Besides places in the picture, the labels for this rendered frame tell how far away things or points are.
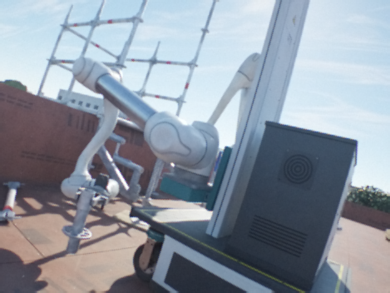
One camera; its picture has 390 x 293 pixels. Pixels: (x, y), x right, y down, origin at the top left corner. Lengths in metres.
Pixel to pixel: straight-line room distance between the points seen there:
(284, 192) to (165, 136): 0.46
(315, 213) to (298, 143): 0.25
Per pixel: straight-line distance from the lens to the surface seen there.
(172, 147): 0.92
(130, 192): 2.23
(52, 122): 2.52
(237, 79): 1.70
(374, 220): 12.94
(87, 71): 1.33
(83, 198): 1.13
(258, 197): 1.03
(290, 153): 1.02
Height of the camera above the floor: 0.63
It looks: 2 degrees up
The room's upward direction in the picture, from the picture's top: 18 degrees clockwise
